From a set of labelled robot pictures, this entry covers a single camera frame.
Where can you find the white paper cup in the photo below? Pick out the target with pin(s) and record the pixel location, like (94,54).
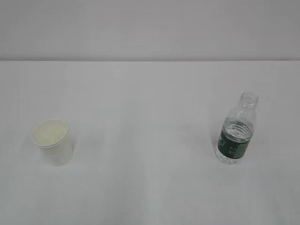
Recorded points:
(52,138)

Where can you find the clear water bottle green label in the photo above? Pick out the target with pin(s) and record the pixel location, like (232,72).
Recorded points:
(237,130)

